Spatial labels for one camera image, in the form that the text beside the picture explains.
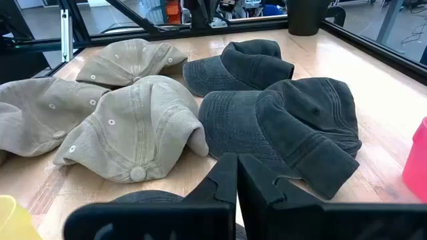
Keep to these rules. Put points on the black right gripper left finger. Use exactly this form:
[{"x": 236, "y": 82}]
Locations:
[{"x": 150, "y": 221}]

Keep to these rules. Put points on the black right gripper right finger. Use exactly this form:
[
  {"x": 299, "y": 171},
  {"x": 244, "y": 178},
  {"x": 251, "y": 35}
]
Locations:
[{"x": 333, "y": 223}]

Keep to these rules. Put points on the beige baseball cap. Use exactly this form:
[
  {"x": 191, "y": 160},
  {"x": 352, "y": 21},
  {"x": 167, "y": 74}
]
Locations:
[
  {"x": 126, "y": 63},
  {"x": 140, "y": 133},
  {"x": 33, "y": 113}
]

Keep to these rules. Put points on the pink plastic bin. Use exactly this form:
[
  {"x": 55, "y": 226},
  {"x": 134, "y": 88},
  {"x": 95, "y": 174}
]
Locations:
[{"x": 417, "y": 166}]

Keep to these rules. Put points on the yellow plastic bin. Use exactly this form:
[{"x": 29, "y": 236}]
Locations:
[{"x": 13, "y": 220}]

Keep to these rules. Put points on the potted green plant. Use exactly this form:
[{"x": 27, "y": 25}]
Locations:
[{"x": 307, "y": 18}]

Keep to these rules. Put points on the grey table leg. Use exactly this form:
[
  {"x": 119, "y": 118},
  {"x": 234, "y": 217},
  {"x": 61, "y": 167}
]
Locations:
[{"x": 390, "y": 20}]

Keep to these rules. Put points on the orange object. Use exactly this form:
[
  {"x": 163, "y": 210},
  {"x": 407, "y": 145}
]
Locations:
[{"x": 173, "y": 11}]

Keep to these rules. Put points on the blue object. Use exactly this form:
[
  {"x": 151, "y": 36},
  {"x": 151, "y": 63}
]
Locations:
[{"x": 272, "y": 10}]

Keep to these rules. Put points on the silver aluminium bracket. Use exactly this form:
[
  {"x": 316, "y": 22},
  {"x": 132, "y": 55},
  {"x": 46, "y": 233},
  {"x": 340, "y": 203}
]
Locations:
[{"x": 66, "y": 36}]

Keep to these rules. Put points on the black aluminium table frame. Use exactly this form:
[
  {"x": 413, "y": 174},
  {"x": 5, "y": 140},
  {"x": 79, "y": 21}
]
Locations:
[{"x": 233, "y": 25}]

